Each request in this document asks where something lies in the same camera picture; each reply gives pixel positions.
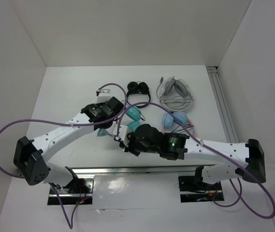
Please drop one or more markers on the aluminium front rail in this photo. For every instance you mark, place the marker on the aluminium front rail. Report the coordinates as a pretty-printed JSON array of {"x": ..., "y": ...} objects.
[{"x": 137, "y": 170}]

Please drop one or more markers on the white grey gaming headset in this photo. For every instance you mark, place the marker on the white grey gaming headset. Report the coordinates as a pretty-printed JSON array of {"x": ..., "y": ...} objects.
[{"x": 174, "y": 94}]

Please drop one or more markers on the teal cat-ear headphones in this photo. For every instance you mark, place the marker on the teal cat-ear headphones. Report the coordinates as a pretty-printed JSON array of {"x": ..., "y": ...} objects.
[{"x": 133, "y": 113}]

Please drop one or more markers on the pink blue cat-ear headphones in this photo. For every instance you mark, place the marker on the pink blue cat-ear headphones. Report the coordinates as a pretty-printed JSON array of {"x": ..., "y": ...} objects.
[{"x": 173, "y": 121}]

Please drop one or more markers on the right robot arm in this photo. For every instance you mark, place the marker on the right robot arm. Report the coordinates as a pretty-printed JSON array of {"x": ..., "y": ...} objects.
[{"x": 231, "y": 160}]

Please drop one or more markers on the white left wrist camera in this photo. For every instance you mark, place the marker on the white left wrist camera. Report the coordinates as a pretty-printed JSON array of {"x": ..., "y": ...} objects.
[{"x": 103, "y": 95}]

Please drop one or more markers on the small black headphones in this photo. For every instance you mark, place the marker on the small black headphones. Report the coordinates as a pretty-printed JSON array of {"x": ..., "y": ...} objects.
[{"x": 138, "y": 88}]

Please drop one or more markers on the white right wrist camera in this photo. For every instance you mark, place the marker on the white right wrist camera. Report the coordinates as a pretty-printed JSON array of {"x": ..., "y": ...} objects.
[{"x": 121, "y": 133}]

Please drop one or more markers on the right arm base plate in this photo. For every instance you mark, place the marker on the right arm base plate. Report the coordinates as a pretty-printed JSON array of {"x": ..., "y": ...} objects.
[{"x": 191, "y": 192}]

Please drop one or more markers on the aluminium rail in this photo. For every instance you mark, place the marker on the aluminium rail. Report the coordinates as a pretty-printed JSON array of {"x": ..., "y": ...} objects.
[
  {"x": 137, "y": 170},
  {"x": 225, "y": 115}
]

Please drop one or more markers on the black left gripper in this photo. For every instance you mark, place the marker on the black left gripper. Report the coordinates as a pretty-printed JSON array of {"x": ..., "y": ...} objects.
[{"x": 99, "y": 104}]

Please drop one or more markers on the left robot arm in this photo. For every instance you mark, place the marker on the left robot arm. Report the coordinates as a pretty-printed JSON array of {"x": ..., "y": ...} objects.
[{"x": 32, "y": 155}]

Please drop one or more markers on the aluminium rail at right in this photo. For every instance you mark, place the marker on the aluminium rail at right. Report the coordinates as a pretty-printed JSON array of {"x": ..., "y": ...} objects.
[{"x": 225, "y": 115}]

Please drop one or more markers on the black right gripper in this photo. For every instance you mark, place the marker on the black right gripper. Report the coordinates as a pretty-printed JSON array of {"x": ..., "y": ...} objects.
[{"x": 129, "y": 149}]

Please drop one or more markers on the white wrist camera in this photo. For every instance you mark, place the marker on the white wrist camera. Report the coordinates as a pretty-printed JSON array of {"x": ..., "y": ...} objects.
[
  {"x": 121, "y": 133},
  {"x": 103, "y": 95}
]

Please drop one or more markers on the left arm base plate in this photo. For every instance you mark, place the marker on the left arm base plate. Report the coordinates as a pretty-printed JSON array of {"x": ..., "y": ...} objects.
[{"x": 82, "y": 195}]

